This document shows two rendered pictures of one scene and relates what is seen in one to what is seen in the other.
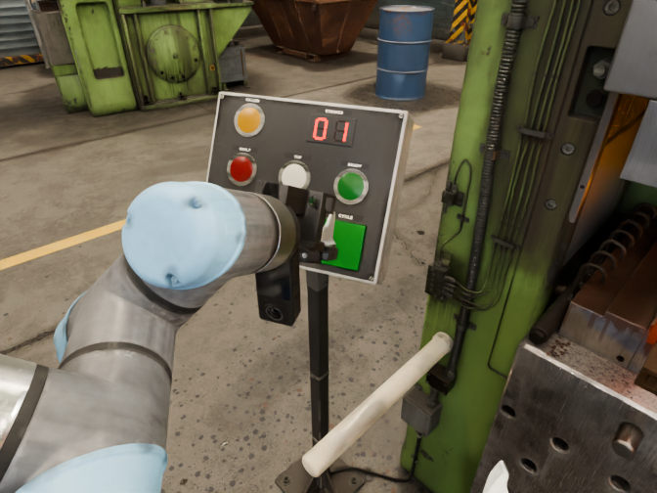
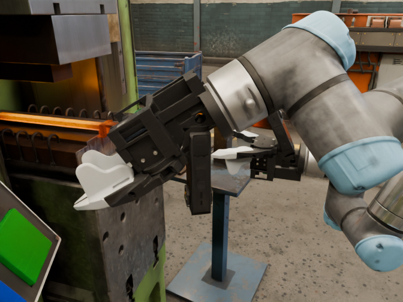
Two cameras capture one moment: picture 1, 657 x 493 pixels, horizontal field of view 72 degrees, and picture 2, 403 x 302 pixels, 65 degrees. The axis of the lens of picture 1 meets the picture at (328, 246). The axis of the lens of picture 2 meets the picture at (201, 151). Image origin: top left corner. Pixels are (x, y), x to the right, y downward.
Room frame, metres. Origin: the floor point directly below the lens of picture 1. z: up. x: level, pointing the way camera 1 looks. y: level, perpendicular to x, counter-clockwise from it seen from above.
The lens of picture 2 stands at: (0.56, 0.37, 1.28)
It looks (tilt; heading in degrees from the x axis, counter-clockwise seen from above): 24 degrees down; 241
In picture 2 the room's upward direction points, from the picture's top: straight up
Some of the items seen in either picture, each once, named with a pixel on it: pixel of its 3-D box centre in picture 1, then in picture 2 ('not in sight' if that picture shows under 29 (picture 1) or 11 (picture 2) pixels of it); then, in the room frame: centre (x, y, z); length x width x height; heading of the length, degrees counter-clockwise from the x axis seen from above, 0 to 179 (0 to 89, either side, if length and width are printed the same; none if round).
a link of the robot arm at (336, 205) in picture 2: not in sight; (346, 207); (0.00, 0.00, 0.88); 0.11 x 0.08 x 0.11; 63
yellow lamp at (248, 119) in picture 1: (248, 119); not in sight; (0.77, 0.14, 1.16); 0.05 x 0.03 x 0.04; 45
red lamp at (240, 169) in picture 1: (241, 169); not in sight; (0.73, 0.15, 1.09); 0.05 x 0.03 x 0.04; 45
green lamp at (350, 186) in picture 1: (350, 186); not in sight; (0.66, -0.04, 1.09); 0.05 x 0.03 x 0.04; 45
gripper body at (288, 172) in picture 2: not in sight; (276, 157); (0.10, -0.13, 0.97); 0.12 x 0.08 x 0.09; 135
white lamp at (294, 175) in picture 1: (293, 177); not in sight; (0.69, 0.06, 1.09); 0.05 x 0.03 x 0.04; 45
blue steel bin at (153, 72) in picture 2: not in sight; (158, 76); (-1.17, -4.20, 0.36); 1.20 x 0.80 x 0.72; 136
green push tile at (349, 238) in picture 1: (340, 244); (19, 246); (0.62, -0.02, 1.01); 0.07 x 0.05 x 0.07; 70
